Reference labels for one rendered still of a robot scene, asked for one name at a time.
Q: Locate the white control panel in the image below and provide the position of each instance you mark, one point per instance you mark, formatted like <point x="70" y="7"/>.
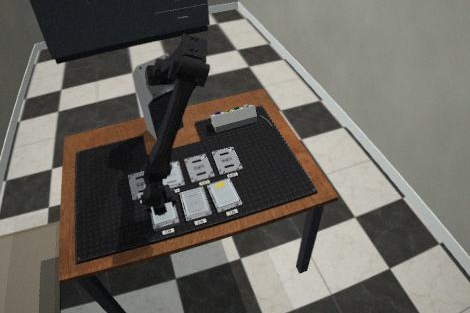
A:
<point x="236" y="117"/>

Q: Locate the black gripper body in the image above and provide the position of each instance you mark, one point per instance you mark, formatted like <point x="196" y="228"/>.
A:
<point x="170" y="194"/>

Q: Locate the white plate lid with yellow tape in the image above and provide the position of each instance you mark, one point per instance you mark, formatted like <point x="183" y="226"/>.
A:
<point x="174" y="178"/>
<point x="224" y="193"/>

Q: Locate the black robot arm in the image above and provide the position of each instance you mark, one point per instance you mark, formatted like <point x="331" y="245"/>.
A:
<point x="191" y="63"/>

